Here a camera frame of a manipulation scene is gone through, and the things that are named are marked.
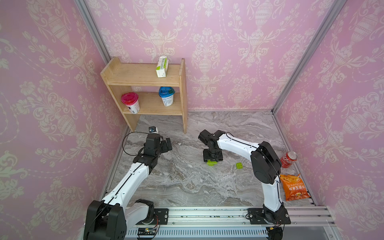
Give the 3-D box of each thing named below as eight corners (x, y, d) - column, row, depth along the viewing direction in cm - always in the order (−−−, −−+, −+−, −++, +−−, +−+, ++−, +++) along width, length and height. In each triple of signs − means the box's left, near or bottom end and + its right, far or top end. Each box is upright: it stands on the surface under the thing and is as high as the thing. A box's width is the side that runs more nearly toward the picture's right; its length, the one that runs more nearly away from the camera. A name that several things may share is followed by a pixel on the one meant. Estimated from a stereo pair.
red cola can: (279, 169, 92) (288, 160, 83) (275, 160, 96) (284, 150, 87) (289, 169, 92) (300, 160, 83) (285, 160, 96) (295, 150, 87)
